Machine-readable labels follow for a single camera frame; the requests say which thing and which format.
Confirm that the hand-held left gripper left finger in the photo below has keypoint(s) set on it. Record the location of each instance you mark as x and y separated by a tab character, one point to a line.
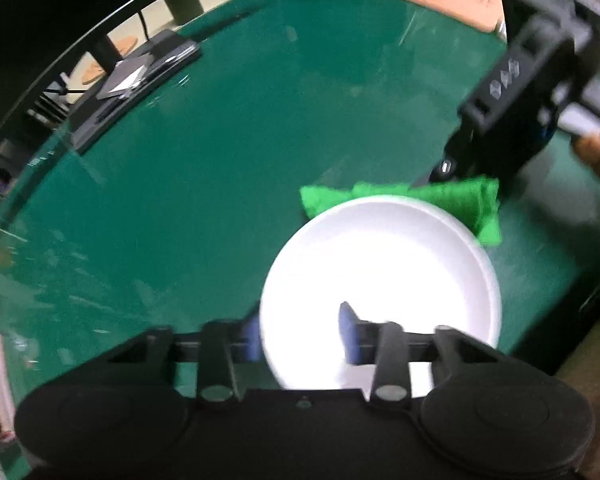
253	340

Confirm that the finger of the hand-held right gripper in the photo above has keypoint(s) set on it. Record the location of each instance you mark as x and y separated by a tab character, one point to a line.
450	160
505	165

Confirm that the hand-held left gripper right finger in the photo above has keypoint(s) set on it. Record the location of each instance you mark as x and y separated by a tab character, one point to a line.
347	332

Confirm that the green cleaning cloth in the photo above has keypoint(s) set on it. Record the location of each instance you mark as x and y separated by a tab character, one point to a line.
460	200

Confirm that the white dotted bowl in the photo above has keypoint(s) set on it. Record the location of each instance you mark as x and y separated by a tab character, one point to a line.
380	285

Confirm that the tan mouse pad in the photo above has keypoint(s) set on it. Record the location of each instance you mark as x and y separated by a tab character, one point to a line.
440	2

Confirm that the black monitor stand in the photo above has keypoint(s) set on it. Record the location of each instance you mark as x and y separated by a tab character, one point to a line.
145	75

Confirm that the grey sticky note pad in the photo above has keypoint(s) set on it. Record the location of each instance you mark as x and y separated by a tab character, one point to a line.
125	77

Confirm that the black curved monitor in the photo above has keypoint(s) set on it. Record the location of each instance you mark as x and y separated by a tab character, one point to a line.
30	10

